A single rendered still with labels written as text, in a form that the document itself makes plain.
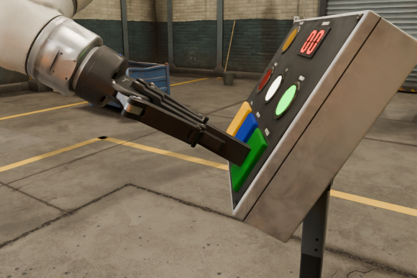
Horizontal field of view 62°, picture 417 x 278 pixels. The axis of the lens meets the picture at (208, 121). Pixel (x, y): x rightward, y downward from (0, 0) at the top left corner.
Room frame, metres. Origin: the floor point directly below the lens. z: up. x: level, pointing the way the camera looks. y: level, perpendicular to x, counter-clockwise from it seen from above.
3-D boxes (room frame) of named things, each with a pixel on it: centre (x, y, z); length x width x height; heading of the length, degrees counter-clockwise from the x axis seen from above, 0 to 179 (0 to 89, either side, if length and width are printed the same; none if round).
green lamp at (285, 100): (0.45, -0.10, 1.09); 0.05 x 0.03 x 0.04; 154
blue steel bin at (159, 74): (5.45, 1.28, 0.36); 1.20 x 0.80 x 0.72; 45
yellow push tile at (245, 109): (0.65, -0.06, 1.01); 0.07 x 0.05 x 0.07; 179
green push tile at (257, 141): (0.45, -0.06, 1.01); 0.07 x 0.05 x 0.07; 179
